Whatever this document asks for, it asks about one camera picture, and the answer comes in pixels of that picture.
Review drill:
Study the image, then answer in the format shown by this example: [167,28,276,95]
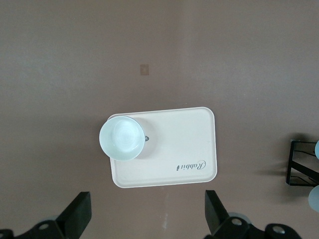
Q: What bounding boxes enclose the white bowl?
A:
[99,116,146,161]

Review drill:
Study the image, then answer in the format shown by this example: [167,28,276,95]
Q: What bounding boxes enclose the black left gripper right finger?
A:
[204,190,253,239]

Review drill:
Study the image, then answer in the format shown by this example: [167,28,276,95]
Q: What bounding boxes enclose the black wire cup rack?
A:
[286,139,319,187]

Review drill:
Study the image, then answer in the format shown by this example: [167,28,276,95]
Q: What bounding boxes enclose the grey plastic cup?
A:
[308,185,319,213]

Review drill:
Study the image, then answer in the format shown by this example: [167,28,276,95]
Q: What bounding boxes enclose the beige Rabbit tray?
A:
[109,106,218,189]

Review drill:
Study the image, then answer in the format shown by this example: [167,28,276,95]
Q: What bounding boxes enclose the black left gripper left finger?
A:
[23,191,92,239]

